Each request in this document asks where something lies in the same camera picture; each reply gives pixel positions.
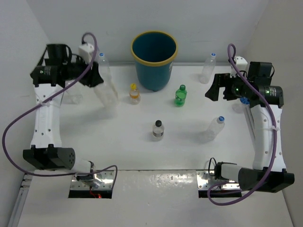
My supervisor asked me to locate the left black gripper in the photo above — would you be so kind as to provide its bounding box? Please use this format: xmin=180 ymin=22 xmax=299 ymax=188
xmin=62 ymin=53 xmax=103 ymax=87

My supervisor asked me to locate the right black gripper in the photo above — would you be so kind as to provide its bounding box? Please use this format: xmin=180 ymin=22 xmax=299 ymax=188
xmin=205 ymin=72 xmax=252 ymax=101

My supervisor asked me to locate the square clear bottle white cap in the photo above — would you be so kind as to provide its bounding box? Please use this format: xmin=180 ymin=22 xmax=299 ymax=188
xmin=93 ymin=66 xmax=118 ymax=107

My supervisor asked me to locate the clear bottle blue cap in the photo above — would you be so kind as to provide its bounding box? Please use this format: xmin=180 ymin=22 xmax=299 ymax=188
xmin=200 ymin=116 xmax=225 ymax=143

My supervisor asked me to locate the bottle with blue label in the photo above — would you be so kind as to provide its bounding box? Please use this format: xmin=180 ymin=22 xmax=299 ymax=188
xmin=232 ymin=97 xmax=250 ymax=114

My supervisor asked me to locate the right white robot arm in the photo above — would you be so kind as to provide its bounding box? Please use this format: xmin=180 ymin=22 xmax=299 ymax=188
xmin=205 ymin=61 xmax=294 ymax=193

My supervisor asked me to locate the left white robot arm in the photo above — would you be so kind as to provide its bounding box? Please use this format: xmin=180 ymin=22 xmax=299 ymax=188
xmin=23 ymin=43 xmax=104 ymax=174

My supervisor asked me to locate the blue bin yellow rim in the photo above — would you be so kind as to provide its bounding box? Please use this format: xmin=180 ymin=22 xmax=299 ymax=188
xmin=131 ymin=30 xmax=178 ymax=92

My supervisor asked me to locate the green plastic bottle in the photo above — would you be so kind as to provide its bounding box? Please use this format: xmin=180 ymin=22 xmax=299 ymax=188
xmin=175 ymin=85 xmax=187 ymax=107

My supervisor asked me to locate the small bottle yellow cap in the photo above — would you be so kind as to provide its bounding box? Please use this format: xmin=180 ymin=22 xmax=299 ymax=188
xmin=129 ymin=83 xmax=141 ymax=105

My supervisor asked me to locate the small bottle black cap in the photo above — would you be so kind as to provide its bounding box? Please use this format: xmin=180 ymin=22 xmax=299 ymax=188
xmin=152 ymin=120 xmax=164 ymax=141

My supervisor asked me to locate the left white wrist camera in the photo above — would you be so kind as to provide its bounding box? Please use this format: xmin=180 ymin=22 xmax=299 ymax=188
xmin=78 ymin=43 xmax=95 ymax=64

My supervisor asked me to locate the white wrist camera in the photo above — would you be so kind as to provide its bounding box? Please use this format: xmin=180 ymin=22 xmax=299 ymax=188
xmin=78 ymin=43 xmax=95 ymax=64
xmin=234 ymin=55 xmax=248 ymax=71

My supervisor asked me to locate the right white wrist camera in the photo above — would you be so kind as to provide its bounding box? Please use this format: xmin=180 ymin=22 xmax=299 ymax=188
xmin=234 ymin=55 xmax=248 ymax=71

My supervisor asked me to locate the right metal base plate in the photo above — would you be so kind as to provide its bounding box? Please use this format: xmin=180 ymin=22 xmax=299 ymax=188
xmin=196 ymin=170 xmax=240 ymax=191

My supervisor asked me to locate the metal base plate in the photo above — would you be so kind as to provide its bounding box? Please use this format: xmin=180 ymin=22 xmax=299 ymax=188
xmin=70 ymin=170 xmax=115 ymax=191
xmin=196 ymin=170 xmax=240 ymax=191

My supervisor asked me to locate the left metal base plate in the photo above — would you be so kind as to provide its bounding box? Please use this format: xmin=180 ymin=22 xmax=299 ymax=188
xmin=70 ymin=170 xmax=115 ymax=191

